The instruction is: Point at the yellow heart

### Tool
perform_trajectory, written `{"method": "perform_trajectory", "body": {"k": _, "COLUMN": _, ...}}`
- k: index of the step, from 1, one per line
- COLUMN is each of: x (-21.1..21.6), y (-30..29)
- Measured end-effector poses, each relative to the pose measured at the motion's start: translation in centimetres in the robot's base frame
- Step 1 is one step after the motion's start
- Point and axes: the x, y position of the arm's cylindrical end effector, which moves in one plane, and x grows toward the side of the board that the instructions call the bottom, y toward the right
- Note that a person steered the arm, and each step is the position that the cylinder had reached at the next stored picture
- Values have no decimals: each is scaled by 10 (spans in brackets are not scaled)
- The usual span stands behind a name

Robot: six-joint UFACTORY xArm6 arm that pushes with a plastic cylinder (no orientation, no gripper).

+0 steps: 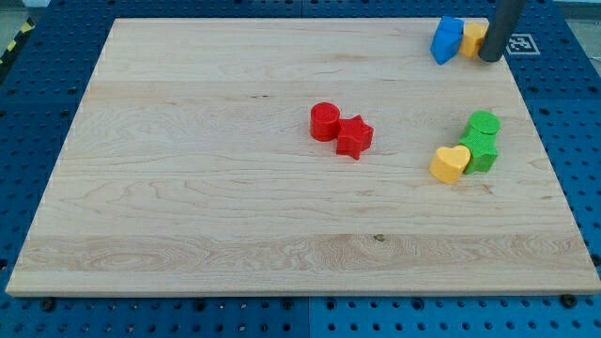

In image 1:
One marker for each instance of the green cylinder block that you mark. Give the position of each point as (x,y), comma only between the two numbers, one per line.
(484,122)

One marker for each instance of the yellow heart block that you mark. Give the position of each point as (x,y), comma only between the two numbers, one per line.
(448,163)

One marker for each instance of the light wooden board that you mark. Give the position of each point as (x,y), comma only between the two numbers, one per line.
(189,170)

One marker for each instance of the grey cylindrical pointer rod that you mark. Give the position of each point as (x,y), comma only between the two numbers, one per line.
(501,28)

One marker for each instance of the blue angular block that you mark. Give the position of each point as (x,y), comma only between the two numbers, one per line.
(447,39)

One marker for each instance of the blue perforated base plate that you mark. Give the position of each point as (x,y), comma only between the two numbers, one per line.
(46,82)

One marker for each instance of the yellow block near rod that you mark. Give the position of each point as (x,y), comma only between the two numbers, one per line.
(473,38)

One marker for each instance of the red star block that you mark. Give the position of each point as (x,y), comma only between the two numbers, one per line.
(354,136)

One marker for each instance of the yellow black hazard tape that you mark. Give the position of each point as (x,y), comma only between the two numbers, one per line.
(17,43)

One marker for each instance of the green star block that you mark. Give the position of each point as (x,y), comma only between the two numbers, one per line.
(483,151)

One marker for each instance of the red cylinder block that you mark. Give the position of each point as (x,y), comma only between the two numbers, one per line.
(324,121)

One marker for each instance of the white fiducial marker tag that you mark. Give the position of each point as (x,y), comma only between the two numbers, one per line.
(522,44)

